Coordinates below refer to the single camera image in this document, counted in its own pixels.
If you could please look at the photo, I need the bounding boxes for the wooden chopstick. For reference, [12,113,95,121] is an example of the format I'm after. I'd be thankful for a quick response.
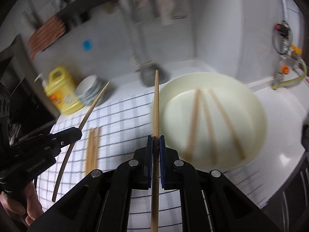
[85,128,95,175]
[186,89,200,162]
[199,90,218,165]
[209,89,246,160]
[92,127,101,170]

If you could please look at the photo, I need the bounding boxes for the left hand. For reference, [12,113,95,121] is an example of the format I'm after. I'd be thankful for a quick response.
[1,182,44,226]

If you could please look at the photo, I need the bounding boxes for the white grid cloth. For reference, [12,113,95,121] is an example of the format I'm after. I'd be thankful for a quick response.
[37,92,266,231]

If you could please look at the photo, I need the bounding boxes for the yellow detergent bottle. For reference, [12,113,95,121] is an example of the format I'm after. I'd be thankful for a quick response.
[34,66,84,116]

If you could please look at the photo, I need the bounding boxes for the stacked blue white bowls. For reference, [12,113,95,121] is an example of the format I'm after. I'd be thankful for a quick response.
[74,75,104,106]

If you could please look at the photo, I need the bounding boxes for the cream plastic basin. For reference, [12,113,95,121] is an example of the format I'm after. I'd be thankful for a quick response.
[159,72,267,170]

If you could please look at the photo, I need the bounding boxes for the hanging metal spoon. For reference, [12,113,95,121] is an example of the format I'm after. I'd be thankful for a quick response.
[129,0,169,87]

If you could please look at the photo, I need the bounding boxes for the brown hanging cloth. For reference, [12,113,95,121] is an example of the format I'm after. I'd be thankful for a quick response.
[28,15,66,61]

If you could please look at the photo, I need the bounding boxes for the hanging white rag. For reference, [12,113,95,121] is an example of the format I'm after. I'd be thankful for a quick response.
[136,0,175,26]

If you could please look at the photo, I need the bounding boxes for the gas valve with orange knob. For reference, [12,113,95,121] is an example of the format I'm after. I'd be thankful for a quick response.
[271,20,307,90]

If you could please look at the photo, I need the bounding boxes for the yellow gas hose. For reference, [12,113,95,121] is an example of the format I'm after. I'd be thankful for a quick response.
[271,61,309,91]

